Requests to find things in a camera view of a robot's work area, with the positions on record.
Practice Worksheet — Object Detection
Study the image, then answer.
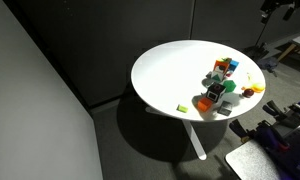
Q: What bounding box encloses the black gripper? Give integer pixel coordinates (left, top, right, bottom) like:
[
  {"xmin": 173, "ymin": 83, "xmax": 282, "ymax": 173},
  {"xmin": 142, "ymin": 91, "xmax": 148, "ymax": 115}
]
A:
[{"xmin": 259, "ymin": 0, "xmax": 300, "ymax": 24}]

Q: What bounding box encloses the blue block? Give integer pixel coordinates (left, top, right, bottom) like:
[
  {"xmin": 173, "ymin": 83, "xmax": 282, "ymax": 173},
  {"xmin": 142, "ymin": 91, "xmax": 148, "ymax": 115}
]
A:
[{"xmin": 228, "ymin": 59, "xmax": 240, "ymax": 73}]

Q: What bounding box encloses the grey block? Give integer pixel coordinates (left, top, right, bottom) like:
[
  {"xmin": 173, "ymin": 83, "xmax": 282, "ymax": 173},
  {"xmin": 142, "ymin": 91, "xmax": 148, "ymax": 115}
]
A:
[{"xmin": 219, "ymin": 100, "xmax": 234, "ymax": 117}]

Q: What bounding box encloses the orange block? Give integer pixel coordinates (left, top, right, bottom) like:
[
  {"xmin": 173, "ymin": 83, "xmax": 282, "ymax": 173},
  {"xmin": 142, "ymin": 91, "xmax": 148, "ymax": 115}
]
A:
[{"xmin": 197, "ymin": 97, "xmax": 214, "ymax": 112}]

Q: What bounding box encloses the light green block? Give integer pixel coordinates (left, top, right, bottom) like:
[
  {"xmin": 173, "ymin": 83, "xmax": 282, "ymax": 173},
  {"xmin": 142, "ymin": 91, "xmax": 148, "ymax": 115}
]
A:
[{"xmin": 176, "ymin": 104, "xmax": 189, "ymax": 114}]

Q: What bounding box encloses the black tripod stand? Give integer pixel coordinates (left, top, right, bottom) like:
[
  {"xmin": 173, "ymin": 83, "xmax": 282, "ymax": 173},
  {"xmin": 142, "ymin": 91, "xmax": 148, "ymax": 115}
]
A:
[{"xmin": 242, "ymin": 14, "xmax": 272, "ymax": 62}]

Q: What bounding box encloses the dark floor bag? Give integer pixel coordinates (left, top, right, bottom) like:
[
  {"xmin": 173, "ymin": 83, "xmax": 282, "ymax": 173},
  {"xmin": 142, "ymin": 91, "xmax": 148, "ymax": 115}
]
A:
[{"xmin": 256, "ymin": 56, "xmax": 279, "ymax": 73}]

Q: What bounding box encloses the orange soft cube with six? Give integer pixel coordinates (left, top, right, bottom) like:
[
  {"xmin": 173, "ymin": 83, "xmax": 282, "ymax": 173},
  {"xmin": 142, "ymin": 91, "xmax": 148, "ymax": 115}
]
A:
[{"xmin": 213, "ymin": 57, "xmax": 232, "ymax": 75}]

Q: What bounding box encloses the yellow lemon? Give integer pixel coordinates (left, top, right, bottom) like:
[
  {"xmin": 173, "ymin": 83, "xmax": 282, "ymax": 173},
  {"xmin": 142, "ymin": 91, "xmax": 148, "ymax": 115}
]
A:
[{"xmin": 251, "ymin": 83, "xmax": 266, "ymax": 93}]

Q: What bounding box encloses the dark red plum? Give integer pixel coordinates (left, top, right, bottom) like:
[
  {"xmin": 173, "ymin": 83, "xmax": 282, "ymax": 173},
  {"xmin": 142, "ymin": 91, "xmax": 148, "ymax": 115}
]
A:
[{"xmin": 242, "ymin": 88, "xmax": 255, "ymax": 98}]

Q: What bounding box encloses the black soft cube red letter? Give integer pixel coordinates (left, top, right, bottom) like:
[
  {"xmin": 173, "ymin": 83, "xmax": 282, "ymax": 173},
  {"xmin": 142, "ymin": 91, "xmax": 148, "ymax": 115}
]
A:
[{"xmin": 205, "ymin": 83, "xmax": 227, "ymax": 103}]

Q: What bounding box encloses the round white table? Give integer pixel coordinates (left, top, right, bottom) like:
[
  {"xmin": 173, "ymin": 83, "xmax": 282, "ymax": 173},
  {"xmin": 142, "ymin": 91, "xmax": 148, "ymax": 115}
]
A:
[{"xmin": 130, "ymin": 39, "xmax": 267, "ymax": 161}]

